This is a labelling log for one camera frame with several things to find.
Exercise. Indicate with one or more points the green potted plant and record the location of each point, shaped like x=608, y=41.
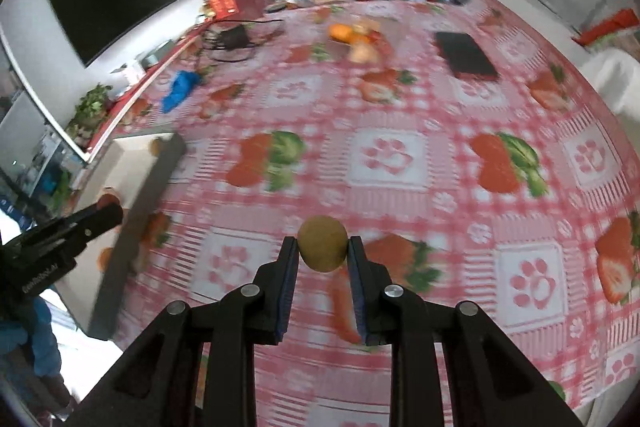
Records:
x=92, y=109

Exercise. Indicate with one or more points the small red apple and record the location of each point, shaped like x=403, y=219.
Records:
x=107, y=197

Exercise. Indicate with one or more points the smartphone in red case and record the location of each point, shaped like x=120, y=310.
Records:
x=465, y=54

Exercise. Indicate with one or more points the white blanket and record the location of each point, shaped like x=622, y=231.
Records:
x=615, y=82

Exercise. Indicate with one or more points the person's left hand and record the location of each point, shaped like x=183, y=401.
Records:
x=25, y=337

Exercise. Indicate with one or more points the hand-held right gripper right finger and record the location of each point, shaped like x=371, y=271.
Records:
x=362, y=302

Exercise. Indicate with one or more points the pale peach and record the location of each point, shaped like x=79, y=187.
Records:
x=364, y=53

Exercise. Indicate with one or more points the white rectangular tray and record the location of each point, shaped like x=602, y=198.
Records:
x=135, y=162

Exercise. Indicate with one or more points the grey device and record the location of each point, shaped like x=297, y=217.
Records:
x=157, y=52

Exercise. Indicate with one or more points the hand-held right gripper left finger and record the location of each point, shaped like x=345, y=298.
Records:
x=280, y=302

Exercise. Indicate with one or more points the white box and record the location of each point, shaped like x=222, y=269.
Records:
x=127, y=69

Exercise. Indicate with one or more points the red snack packet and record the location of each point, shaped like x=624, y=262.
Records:
x=607, y=27

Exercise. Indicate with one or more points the glass display cabinet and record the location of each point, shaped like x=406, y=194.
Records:
x=30, y=147

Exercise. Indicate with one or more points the brown kiwi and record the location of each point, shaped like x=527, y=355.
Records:
x=322, y=242
x=161, y=146

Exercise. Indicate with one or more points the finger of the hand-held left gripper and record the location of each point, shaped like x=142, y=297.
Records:
x=90, y=224

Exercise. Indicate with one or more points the blue crumpled glove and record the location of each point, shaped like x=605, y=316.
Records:
x=181, y=89

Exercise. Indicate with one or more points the orange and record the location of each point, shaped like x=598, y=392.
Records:
x=342, y=33
x=105, y=258

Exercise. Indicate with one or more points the clear glass bowl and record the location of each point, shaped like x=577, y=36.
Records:
x=372, y=39

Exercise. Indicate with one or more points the white red television console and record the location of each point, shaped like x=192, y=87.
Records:
x=117, y=112

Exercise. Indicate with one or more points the bright red gift box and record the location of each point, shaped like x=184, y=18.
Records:
x=224, y=3

